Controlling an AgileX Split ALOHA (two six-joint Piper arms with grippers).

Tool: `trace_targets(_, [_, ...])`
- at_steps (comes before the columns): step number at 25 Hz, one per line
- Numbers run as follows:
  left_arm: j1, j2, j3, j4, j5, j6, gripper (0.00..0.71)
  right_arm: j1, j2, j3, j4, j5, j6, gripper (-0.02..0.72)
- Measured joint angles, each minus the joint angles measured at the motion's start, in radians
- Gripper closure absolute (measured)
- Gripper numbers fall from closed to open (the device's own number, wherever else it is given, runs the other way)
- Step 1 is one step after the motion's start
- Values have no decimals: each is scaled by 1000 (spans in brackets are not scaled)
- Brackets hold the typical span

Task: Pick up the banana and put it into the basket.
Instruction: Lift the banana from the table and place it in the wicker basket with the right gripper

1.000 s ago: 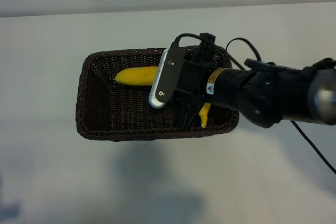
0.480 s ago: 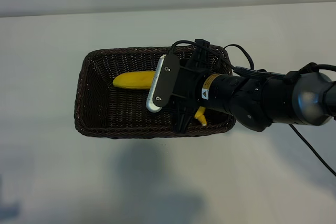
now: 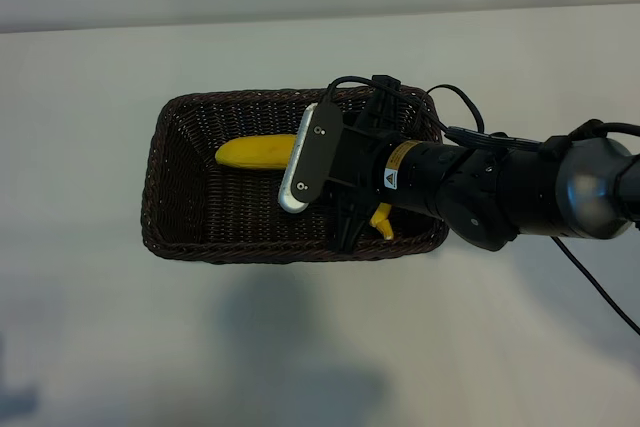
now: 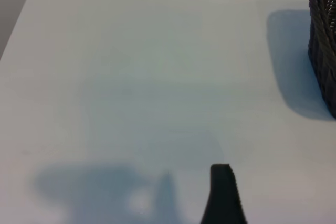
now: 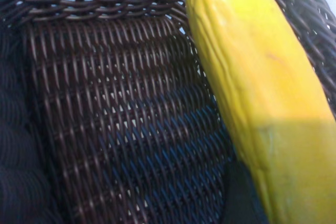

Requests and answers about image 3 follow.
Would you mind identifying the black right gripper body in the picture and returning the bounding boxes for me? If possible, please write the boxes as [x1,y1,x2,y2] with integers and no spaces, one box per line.
[324,111,401,209]

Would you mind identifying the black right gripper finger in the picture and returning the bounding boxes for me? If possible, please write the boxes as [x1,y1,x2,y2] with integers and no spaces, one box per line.
[367,75,404,136]
[333,194,374,254]

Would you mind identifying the yellow banana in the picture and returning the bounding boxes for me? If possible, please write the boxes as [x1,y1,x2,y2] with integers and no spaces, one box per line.
[214,134,395,241]

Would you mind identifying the dark brown wicker basket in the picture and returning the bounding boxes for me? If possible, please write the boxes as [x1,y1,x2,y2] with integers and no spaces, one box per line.
[140,85,450,266]

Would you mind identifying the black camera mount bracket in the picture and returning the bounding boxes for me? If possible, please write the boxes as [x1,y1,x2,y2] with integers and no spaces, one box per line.
[288,104,345,201]

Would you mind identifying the black camera cable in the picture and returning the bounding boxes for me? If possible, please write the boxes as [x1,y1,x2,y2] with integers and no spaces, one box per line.
[324,75,489,141]

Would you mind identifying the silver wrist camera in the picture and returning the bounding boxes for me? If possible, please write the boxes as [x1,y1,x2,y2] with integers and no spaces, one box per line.
[277,102,321,214]

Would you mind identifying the black hanging arm cable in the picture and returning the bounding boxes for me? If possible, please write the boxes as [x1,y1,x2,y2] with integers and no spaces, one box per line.
[549,235,640,337]

